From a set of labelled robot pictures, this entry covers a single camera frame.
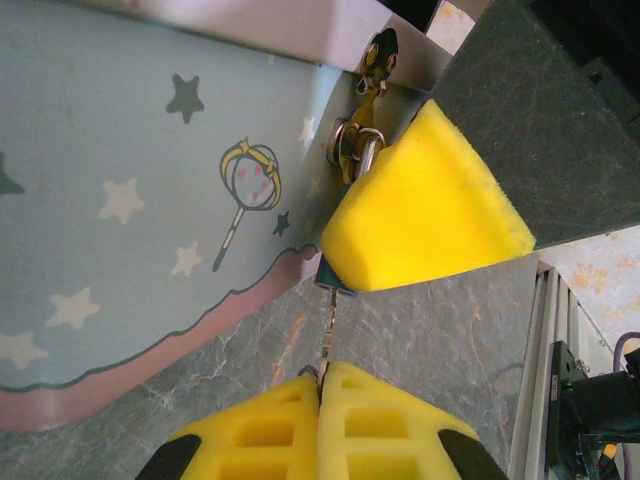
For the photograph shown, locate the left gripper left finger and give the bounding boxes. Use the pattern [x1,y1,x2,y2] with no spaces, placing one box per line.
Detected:
[142,367,321,480]

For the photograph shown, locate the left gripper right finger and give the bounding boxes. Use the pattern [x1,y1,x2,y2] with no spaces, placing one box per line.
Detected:
[319,360,509,480]

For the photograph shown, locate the small silver key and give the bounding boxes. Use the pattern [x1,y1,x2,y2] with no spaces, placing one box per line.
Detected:
[319,289,344,386]

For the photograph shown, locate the blue pink cartoon tin box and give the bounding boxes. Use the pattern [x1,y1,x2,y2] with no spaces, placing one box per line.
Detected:
[0,0,441,434]

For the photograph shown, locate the aluminium table edge rail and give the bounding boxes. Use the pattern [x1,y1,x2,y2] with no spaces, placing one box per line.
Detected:
[509,252,581,480]

